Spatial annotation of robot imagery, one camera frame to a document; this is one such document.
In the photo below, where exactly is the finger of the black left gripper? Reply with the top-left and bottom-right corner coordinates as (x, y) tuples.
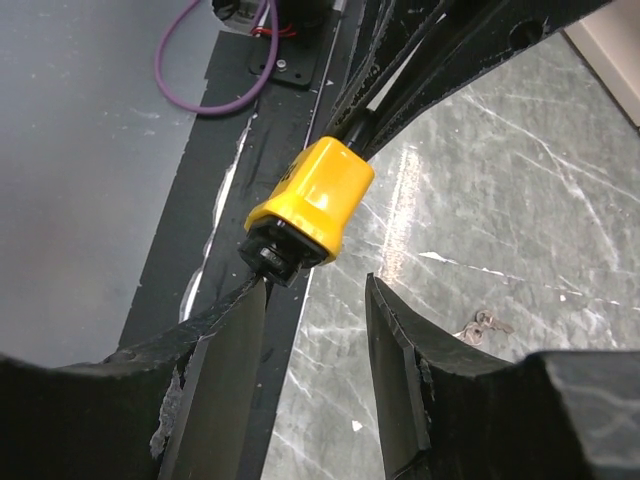
(363, 0), (608, 159)
(329, 1), (450, 138)

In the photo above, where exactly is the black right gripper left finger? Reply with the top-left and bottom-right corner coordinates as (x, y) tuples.
(1, 278), (267, 479)

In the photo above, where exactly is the small silver key ring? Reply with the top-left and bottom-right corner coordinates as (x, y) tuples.
(453, 309), (516, 346)

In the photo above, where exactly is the yellow padlock black key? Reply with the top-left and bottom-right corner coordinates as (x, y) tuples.
(238, 234), (305, 287)

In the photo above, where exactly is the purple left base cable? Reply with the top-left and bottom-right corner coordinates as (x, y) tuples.
(155, 0), (281, 117)

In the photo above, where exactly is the beige black shelf rack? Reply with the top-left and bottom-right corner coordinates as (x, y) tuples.
(565, 0), (639, 129)

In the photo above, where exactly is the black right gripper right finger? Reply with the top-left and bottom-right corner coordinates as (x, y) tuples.
(365, 276), (639, 479)

